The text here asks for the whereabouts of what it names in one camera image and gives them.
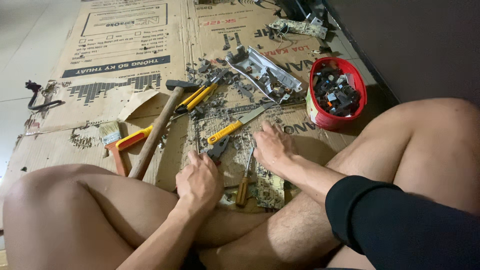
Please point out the person's right hand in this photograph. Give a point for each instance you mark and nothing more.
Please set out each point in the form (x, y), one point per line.
(275, 150)

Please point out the person's left hand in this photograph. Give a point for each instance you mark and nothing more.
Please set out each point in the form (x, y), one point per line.
(198, 183)

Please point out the person's left fingers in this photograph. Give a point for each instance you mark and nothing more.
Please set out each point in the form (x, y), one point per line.
(194, 157)

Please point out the grey metal part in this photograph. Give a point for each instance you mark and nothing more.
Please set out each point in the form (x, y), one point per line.
(218, 148)

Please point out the green circuit board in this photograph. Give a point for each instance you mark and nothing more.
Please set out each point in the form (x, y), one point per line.
(272, 191)

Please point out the scattered grey plastic fragments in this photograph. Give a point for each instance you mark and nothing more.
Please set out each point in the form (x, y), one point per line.
(204, 68)

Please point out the silver metal chassis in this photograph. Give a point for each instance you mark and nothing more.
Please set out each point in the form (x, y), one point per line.
(268, 71)

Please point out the person's left leg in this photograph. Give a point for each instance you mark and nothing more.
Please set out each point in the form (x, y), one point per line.
(75, 217)

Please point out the person's leg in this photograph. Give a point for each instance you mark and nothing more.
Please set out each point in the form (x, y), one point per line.
(393, 150)
(75, 217)

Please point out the red plastic bucket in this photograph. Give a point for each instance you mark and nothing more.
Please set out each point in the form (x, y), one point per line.
(322, 118)

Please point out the printed brown cardboard sheet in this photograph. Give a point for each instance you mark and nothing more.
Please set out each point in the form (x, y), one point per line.
(112, 48)
(225, 22)

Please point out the heap of electronic components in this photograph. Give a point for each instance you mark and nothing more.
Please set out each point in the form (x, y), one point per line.
(335, 92)

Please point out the pale circuit board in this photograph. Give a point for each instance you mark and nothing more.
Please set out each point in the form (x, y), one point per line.
(300, 28)

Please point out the black bent hook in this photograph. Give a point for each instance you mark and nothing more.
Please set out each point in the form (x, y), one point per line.
(35, 103)

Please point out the black electronic device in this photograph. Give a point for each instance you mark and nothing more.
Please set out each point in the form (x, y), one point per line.
(296, 8)

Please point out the person's right leg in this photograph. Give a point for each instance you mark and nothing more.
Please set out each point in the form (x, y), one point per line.
(393, 150)

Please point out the small grey metal bracket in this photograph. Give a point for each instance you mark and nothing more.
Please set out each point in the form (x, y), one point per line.
(315, 19)

